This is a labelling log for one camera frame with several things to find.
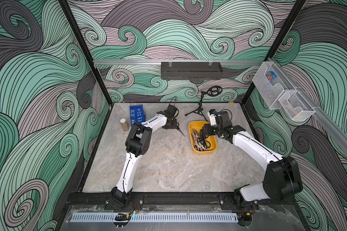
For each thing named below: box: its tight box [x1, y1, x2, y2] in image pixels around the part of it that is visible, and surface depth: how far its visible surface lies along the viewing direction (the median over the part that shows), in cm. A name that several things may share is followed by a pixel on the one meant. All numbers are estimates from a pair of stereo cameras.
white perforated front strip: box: [70, 212, 240, 223], surface depth 71 cm
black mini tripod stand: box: [185, 85, 223, 123], surface depth 95 cm
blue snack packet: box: [129, 104, 147, 128], surface depth 110 cm
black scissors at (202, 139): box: [196, 128, 211, 150], surface depth 97 cm
